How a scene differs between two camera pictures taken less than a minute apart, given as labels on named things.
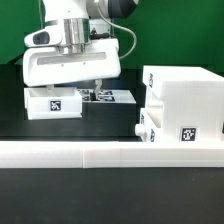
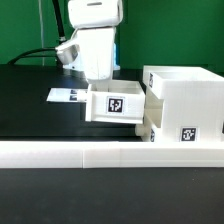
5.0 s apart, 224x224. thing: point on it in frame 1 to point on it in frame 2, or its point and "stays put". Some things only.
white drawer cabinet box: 186,101 stays put
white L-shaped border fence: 98,154 stays put
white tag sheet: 106,96 to 67,95
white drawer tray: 53,102 to 116,101
